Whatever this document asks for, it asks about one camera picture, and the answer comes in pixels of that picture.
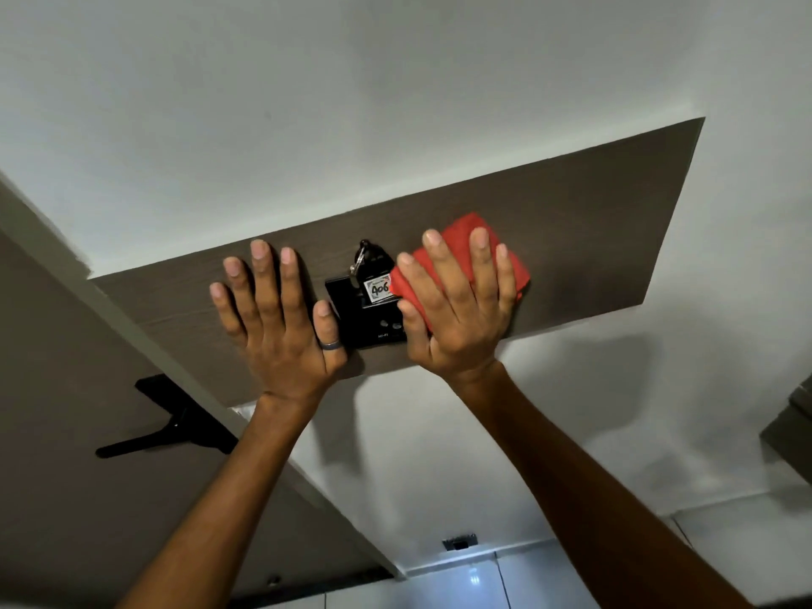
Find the person's left hand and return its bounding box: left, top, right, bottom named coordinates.
left=209, top=239, right=349, bottom=411

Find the person's right hand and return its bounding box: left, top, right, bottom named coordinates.
left=396, top=227, right=518, bottom=383

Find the red cleaning cloth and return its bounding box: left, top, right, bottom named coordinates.
left=388, top=212, right=531, bottom=333

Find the person's left forearm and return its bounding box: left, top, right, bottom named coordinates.
left=117, top=393, right=326, bottom=609

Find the person's right forearm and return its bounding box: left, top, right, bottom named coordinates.
left=447, top=361, right=756, bottom=609

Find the white key tag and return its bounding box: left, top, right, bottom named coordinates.
left=363, top=272, right=401, bottom=307

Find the brown door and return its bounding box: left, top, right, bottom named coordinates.
left=0, top=231, right=394, bottom=609

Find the brown wooden furniture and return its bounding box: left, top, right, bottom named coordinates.
left=760, top=374, right=812, bottom=486

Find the black key card switch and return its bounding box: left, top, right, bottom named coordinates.
left=325, top=241, right=407, bottom=350

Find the metal key ring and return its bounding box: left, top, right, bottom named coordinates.
left=349, top=242, right=373, bottom=287

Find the dark wooden wall panel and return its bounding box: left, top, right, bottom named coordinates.
left=89, top=117, right=706, bottom=409

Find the black door handle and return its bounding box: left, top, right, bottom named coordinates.
left=95, top=374, right=239, bottom=460

